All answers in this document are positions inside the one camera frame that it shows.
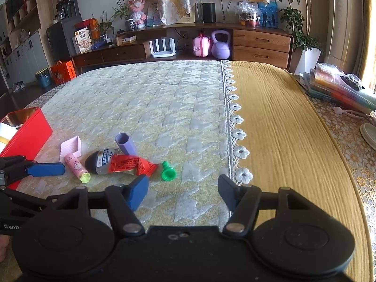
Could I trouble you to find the white snack box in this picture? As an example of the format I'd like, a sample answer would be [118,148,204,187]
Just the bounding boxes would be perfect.
[74,30,93,54]

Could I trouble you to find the pink tube with yellow cap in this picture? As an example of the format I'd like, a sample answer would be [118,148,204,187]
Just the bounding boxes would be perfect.
[64,152,91,184]

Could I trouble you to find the quilted pale mat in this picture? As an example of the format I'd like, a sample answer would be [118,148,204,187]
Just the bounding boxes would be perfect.
[22,59,254,230]

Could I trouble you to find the black patterned pouch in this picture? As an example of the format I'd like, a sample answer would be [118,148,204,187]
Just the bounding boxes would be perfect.
[337,73,365,92]

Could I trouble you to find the purple hexagonal container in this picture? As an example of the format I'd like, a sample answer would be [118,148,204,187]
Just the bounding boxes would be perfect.
[115,133,138,156]

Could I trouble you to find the pink plush doll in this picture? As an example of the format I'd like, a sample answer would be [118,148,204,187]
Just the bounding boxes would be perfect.
[128,0,148,30]

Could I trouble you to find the purple kettlebell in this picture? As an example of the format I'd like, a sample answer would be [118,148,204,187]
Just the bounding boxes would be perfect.
[211,30,231,59]

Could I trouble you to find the black mini fridge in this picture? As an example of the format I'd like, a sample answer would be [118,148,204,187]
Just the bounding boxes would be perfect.
[46,14,83,62]

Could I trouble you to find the tall potted tree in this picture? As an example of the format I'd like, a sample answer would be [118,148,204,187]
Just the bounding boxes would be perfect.
[271,0,325,51]

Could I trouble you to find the stack of books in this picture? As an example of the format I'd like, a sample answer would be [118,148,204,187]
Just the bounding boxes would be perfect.
[304,63,376,115]

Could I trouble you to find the white router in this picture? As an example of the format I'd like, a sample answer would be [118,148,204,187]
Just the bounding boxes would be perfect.
[149,37,177,59]

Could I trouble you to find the blue picture card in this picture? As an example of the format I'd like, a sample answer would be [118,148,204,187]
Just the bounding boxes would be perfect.
[258,1,279,29]

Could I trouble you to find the round pale lid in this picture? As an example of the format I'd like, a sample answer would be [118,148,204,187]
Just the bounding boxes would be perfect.
[360,122,376,150]

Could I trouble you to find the person's left hand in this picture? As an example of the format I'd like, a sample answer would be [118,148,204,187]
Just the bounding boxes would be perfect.
[0,236,12,262]

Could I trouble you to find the black cylinder speaker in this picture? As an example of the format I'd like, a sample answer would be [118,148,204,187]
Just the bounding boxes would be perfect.
[202,2,217,24]

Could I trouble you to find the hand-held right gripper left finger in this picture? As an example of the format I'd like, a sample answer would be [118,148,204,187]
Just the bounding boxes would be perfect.
[44,174,150,237]

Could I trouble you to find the red metal tin box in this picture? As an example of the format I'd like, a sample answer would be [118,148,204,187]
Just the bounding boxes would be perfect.
[0,107,54,189]

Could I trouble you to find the plastic bag of snacks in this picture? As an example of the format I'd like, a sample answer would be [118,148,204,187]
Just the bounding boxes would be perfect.
[234,0,262,27]

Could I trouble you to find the blue bucket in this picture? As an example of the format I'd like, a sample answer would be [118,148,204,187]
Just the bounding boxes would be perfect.
[35,67,53,88]

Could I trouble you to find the pink plastic tray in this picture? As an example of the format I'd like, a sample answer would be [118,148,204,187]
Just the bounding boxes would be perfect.
[59,135,82,164]

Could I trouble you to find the yellow curtain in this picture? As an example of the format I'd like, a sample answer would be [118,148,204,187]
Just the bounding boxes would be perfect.
[361,0,376,86]

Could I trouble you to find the black coffee machine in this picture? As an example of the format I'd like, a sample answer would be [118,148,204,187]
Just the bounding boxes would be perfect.
[55,0,82,21]

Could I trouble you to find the pink white cord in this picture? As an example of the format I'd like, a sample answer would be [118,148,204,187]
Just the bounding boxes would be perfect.
[333,105,366,120]

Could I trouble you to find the orange gift bag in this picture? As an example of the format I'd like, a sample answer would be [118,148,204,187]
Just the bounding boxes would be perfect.
[74,18,101,40]

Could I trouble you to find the green plastic cap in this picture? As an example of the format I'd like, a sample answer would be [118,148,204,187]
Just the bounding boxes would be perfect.
[161,160,177,181]

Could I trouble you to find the yellow ribbed mat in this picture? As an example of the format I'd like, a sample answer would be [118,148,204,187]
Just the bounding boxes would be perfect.
[221,59,374,272]

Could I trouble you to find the small leafy potted plant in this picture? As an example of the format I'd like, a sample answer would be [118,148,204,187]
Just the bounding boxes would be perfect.
[92,11,115,40]

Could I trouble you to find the potted plant in striped pot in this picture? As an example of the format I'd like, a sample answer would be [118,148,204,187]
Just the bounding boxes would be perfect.
[112,0,136,31]

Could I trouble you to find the orange carton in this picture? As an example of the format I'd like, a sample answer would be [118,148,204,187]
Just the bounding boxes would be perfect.
[50,60,77,84]

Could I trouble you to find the wooden wall cabinet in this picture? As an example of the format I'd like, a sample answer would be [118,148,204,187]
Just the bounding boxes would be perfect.
[0,0,49,98]

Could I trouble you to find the wooden TV cabinet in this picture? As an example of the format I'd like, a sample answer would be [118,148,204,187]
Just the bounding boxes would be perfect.
[71,23,294,76]

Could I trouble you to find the lace tablecloth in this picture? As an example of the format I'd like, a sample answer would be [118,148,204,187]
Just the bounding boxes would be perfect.
[0,92,376,282]

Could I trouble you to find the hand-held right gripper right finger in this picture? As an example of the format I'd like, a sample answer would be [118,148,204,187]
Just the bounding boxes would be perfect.
[218,174,315,237]

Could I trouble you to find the white square planter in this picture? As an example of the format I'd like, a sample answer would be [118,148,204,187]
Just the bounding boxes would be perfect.
[294,48,322,76]

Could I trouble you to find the covered standing air conditioner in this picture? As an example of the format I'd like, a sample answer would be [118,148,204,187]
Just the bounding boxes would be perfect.
[325,0,368,66]

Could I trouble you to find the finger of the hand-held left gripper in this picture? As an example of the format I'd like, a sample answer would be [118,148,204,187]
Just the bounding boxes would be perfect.
[0,155,66,187]
[0,187,56,215]

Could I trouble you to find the small white box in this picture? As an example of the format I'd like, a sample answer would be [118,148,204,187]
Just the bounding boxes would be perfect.
[116,35,137,46]

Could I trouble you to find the red snack packet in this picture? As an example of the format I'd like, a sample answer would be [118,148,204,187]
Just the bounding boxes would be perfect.
[107,153,159,177]

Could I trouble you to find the pink toy suitcase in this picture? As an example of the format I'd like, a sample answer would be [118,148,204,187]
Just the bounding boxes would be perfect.
[192,33,211,57]

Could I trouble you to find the blue toy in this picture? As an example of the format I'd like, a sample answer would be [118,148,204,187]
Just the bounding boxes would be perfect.
[90,39,108,51]

